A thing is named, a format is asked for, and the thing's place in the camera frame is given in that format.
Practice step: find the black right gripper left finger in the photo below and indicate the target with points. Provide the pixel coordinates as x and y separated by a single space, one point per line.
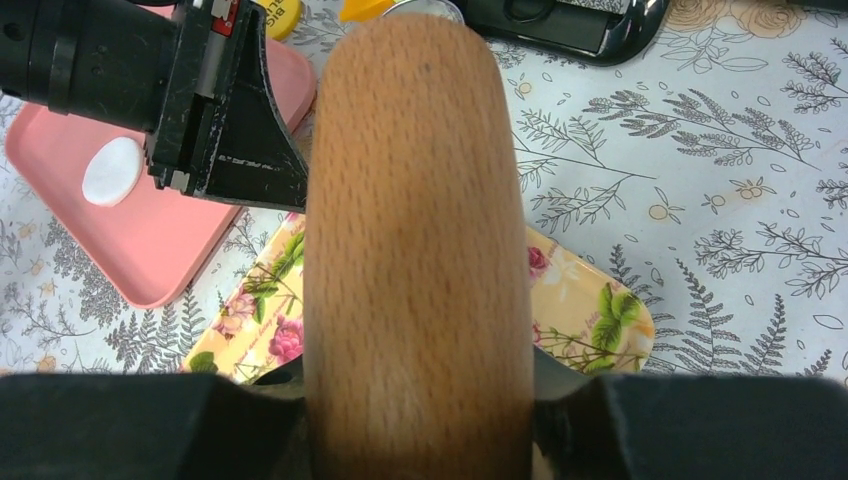
157 426

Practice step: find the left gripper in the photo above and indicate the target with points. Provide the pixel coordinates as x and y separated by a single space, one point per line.
196 83

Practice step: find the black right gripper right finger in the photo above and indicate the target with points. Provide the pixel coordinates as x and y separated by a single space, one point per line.
651 426

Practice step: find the floral yellow tray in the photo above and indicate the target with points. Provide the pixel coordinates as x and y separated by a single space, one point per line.
582 317

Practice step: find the wooden double-ended rolling pin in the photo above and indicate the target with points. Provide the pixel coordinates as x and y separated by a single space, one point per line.
418 348

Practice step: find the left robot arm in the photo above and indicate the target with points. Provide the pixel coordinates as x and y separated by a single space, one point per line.
23 54

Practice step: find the white dough wrapper upper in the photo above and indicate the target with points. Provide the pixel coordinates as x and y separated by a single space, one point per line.
112 172

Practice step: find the pink plastic tray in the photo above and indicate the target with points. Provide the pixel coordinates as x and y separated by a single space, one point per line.
151 244

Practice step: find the yellow big blind button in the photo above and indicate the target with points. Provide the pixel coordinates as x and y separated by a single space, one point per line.
282 17

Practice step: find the orange green sticky notes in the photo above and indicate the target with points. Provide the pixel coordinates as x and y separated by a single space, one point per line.
363 10

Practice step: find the black poker chip case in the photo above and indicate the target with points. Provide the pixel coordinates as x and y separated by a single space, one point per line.
596 37

